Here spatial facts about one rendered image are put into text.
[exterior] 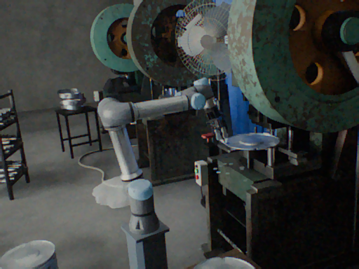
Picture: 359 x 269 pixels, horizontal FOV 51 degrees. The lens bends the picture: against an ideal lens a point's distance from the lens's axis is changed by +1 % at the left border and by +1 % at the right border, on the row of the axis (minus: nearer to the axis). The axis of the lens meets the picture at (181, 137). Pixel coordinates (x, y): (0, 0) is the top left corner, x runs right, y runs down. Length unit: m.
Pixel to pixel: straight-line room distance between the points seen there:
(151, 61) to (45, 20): 5.34
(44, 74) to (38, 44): 0.60
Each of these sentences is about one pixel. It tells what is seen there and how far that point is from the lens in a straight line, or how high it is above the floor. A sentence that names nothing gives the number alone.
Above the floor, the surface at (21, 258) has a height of 0.25.
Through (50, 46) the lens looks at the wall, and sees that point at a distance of 8.27.
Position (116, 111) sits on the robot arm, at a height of 1.05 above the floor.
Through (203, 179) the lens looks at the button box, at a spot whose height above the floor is 0.53.
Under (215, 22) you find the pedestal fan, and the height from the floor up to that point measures 1.41.
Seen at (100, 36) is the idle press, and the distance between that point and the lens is 4.77.
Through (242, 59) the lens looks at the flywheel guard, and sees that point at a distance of 1.47.
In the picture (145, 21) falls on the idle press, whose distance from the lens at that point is 3.11.
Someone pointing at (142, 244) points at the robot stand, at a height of 0.41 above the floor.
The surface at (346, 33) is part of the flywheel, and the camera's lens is 1.58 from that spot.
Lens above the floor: 1.38
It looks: 16 degrees down
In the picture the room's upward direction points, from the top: 4 degrees counter-clockwise
